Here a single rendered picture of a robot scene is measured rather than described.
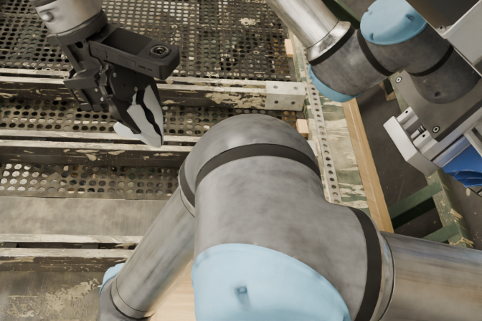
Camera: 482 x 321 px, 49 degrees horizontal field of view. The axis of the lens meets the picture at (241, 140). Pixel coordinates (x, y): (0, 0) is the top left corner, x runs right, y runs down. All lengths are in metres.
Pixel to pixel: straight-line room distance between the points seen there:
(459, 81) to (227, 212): 0.79
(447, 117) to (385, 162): 1.53
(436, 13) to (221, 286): 0.49
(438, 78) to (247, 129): 0.71
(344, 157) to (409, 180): 0.99
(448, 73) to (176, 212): 0.70
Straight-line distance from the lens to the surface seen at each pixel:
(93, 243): 1.32
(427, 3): 0.74
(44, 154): 1.55
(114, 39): 0.71
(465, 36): 0.79
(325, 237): 0.41
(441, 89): 1.15
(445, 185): 2.23
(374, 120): 2.85
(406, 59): 1.08
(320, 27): 1.09
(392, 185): 2.58
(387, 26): 1.04
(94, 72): 0.74
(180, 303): 1.29
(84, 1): 0.70
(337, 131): 1.65
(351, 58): 1.09
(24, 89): 1.75
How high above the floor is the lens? 1.88
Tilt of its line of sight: 31 degrees down
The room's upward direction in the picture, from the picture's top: 60 degrees counter-clockwise
